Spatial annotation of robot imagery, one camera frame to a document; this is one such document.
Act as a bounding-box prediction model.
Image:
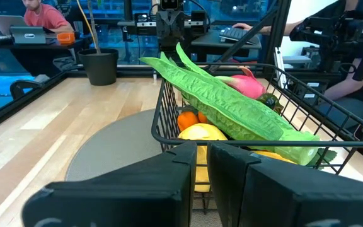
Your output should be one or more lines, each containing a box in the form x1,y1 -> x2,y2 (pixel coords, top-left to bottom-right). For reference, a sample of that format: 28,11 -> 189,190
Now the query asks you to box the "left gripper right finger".
207,141 -> 363,227

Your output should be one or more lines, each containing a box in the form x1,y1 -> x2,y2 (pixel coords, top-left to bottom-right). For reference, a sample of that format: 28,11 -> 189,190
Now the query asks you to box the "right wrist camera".
159,0 -> 180,11

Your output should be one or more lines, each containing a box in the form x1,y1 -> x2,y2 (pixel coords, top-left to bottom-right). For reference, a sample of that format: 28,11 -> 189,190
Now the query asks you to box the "black wire basket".
151,62 -> 363,215

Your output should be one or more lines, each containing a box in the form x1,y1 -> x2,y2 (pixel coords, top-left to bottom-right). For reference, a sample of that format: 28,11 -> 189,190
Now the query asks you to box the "black plant pot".
78,48 -> 120,86

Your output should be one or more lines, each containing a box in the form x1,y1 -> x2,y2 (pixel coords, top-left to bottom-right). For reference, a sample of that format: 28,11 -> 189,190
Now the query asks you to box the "grey laptop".
0,14 -> 28,36

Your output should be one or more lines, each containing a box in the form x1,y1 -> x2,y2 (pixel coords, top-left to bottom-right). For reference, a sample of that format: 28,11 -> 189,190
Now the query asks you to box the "black diagonal strut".
208,6 -> 280,73

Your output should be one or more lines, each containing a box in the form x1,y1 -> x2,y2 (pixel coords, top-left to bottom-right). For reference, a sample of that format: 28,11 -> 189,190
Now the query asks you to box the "grey round placemat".
65,108 -> 223,227

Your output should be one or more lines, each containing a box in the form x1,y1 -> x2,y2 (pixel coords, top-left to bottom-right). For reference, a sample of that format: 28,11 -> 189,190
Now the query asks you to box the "orange box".
57,31 -> 76,45

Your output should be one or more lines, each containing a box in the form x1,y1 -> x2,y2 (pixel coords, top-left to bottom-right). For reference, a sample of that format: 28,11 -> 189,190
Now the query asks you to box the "pink dragon fruit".
214,65 -> 268,100

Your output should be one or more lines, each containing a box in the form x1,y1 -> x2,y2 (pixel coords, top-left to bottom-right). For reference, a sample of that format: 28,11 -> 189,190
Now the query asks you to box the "person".
231,0 -> 363,127
22,0 -> 74,34

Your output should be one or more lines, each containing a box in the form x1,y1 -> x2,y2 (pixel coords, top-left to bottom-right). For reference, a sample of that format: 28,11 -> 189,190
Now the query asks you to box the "person's hand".
231,22 -> 252,32

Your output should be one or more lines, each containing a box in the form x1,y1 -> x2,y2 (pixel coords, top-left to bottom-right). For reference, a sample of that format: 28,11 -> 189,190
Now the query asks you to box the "black vertical post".
263,0 -> 292,69

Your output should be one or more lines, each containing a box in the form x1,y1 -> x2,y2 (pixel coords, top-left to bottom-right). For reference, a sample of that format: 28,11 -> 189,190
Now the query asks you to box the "green romaine lettuce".
139,42 -> 321,166

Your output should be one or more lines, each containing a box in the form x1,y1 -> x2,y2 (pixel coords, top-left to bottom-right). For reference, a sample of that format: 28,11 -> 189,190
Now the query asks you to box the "orange carrot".
177,110 -> 200,132

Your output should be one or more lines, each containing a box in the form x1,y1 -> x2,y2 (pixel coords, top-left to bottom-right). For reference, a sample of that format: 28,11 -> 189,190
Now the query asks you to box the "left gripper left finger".
22,141 -> 198,227

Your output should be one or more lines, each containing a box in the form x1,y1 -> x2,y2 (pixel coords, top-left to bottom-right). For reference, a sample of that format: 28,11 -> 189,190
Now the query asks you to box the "dark green leaf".
306,148 -> 338,170

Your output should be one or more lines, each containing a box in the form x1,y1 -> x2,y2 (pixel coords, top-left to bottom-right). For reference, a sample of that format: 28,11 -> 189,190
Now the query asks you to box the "black desk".
190,30 -> 263,61
0,37 -> 86,78

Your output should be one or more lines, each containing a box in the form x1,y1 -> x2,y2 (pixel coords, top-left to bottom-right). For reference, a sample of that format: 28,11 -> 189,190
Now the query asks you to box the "yellow cable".
76,0 -> 98,48

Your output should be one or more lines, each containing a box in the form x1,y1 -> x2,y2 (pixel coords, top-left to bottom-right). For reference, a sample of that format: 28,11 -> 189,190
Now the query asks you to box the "yellow starfruit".
177,122 -> 297,193

